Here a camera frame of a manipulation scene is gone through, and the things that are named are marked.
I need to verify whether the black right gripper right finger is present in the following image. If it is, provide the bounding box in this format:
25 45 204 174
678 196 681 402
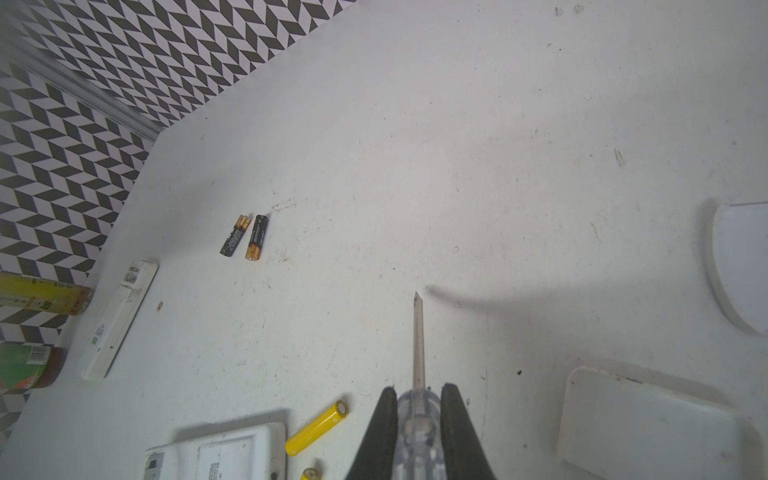
440 383 496 480

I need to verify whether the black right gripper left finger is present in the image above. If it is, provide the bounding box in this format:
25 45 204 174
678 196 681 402
346 386 398 480

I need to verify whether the clear handle screwdriver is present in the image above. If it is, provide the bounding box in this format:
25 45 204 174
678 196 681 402
392 293 447 479

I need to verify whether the yellow battery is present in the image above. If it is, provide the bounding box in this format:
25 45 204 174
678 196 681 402
285 400 349 457
300 468 322 480

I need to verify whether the white battery cover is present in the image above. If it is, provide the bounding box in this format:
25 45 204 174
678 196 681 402
557 367 767 479

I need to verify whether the black copper battery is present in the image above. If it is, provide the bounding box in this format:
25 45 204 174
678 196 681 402
220 215 251 257
245 215 269 261

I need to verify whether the white air conditioner remote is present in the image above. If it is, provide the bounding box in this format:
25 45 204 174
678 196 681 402
79 260 159 381

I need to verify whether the yellow-green drink bottle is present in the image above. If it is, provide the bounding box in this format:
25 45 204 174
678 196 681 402
1 272 94 316

